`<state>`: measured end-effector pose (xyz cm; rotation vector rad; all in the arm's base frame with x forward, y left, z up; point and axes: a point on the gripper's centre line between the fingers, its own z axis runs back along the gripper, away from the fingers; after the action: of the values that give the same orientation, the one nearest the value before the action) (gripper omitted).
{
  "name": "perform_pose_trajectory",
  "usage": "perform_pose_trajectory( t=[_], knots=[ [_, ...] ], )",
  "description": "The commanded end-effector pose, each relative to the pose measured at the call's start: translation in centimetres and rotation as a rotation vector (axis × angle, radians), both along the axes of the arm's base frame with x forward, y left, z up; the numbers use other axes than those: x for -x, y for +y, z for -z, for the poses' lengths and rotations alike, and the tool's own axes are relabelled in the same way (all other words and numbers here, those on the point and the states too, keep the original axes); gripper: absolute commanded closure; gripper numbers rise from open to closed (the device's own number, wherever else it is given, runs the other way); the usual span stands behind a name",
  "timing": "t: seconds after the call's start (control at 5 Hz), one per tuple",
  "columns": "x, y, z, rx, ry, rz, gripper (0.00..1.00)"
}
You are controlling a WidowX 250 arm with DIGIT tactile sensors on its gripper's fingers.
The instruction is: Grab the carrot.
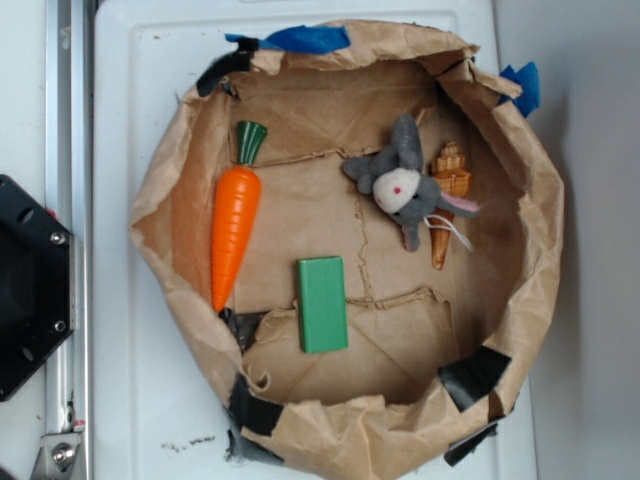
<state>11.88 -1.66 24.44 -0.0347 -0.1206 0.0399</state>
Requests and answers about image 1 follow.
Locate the white plastic tray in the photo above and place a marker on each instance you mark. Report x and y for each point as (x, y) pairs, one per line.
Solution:
(154, 414)

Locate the metal corner bracket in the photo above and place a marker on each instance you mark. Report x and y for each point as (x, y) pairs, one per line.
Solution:
(60, 457)

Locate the black tape lower right edge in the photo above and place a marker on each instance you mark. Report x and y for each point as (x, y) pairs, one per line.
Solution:
(460, 449)

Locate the blue tape right strip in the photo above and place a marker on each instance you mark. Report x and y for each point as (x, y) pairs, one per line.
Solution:
(528, 79)

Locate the blue tape strip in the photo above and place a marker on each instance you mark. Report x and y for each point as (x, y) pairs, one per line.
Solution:
(528, 79)
(300, 39)

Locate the black tape inside bag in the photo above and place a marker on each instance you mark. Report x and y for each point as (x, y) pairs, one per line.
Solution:
(243, 326)

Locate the aluminium frame rail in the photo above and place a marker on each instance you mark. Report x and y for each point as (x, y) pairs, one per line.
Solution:
(69, 93)

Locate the blue tape top strip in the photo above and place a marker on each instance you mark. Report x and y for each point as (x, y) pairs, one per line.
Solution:
(300, 39)

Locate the crumpled brown paper bag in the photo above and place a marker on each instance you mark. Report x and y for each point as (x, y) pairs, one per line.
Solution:
(376, 409)

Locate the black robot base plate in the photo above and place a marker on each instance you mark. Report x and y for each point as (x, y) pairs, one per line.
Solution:
(35, 286)

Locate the green wooden block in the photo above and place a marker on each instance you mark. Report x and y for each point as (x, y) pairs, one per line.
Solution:
(322, 305)

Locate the orange plastic toy carrot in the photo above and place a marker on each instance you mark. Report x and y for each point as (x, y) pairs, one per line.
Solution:
(237, 199)

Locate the black tape bottom left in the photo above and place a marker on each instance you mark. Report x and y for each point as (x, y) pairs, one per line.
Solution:
(248, 411)

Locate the black tape bottom right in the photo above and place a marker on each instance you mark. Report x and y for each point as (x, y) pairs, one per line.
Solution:
(474, 377)

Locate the black tape top left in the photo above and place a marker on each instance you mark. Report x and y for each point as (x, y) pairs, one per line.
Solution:
(236, 61)

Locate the grey plush bunny toy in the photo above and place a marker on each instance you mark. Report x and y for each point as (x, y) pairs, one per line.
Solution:
(394, 179)

